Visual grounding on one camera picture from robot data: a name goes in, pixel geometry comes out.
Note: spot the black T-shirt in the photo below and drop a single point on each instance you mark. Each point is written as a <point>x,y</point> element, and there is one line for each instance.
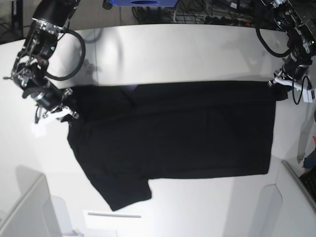
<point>126,136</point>

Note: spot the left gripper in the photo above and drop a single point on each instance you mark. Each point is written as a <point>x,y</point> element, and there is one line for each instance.
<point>292,69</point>

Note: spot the blue plastic box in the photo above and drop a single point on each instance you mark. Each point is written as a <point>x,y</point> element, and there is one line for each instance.
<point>126,3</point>

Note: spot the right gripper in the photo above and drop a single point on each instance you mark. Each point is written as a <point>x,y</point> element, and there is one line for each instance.
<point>54,99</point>

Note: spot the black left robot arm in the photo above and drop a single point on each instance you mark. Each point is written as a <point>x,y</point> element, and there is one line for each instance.
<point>298,19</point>

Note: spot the black keyboard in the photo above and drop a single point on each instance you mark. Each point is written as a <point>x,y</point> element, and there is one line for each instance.
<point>309,181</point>

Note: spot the black power strip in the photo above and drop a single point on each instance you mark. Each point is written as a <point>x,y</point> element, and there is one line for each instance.
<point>225,21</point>

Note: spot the orange teal object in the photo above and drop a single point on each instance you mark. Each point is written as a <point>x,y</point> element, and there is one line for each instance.
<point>310,160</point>

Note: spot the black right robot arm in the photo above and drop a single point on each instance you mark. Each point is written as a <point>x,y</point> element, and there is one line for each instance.
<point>50,19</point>

